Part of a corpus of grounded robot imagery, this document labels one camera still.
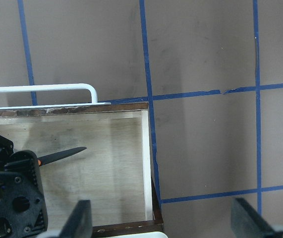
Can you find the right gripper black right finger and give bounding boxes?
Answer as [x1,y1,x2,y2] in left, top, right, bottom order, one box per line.
[231,198,275,238]

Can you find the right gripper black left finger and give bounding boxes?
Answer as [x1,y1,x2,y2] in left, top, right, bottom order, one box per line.
[59,200,93,238]

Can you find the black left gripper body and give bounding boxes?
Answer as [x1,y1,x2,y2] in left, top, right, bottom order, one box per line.
[0,135,48,238]

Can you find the black scissors with orange pivot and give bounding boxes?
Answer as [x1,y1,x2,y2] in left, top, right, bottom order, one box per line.
[38,146,87,166]

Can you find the light wooden drawer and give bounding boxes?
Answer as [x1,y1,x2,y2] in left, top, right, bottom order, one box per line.
[0,103,164,238]

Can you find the white drawer handle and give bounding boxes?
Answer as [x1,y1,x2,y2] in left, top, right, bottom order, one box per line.
[0,83,112,110]

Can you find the white plastic bin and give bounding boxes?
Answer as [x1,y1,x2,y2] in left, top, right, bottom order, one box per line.
[106,232,168,238]

